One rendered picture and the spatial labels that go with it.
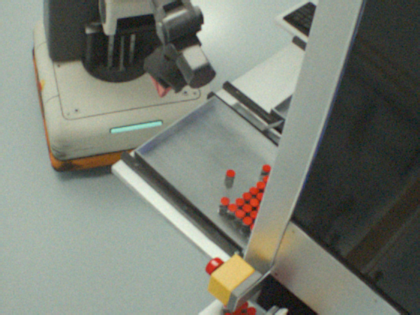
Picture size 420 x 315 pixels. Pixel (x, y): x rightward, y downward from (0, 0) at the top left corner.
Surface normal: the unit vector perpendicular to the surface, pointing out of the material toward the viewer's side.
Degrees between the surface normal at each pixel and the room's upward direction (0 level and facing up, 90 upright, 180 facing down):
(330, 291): 90
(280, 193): 90
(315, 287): 90
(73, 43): 90
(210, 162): 0
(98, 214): 0
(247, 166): 0
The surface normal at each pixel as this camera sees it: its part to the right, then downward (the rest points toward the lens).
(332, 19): -0.69, 0.51
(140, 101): 0.11, -0.61
